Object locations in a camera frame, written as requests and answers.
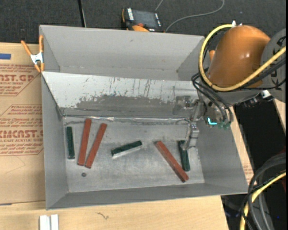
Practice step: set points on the black cylinder on white bracket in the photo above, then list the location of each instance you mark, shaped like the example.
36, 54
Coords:
266, 94

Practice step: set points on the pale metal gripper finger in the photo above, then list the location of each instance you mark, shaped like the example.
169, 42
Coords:
187, 138
195, 134

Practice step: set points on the brown cardboard board red print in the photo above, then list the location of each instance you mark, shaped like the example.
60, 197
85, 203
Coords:
19, 171

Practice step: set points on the red-brown flat block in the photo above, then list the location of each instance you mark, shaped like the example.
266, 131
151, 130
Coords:
84, 141
96, 145
171, 161

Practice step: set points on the grey metal bin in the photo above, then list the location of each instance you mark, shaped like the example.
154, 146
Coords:
134, 171

